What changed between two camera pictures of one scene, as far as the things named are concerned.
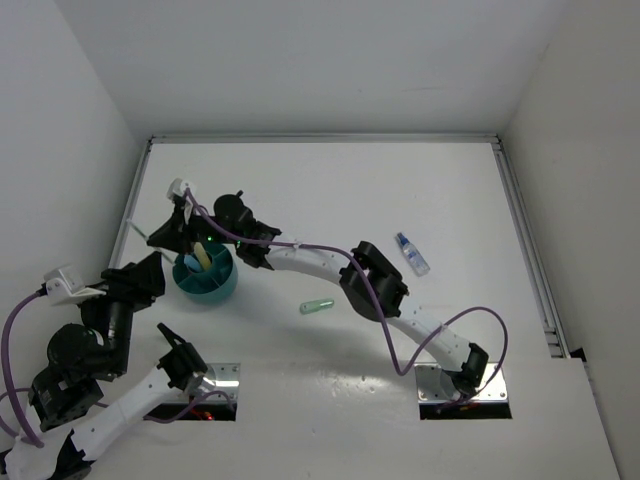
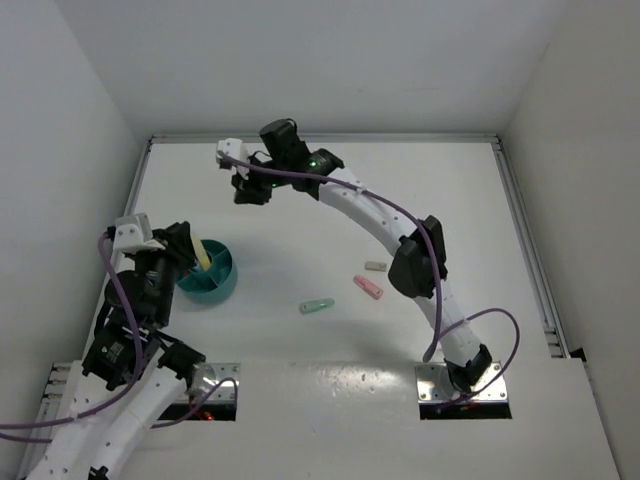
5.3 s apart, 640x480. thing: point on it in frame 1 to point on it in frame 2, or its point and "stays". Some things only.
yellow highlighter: (202, 256) stays
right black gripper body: (197, 230) to (259, 184)
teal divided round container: (212, 285) stays
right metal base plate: (435, 385) stays
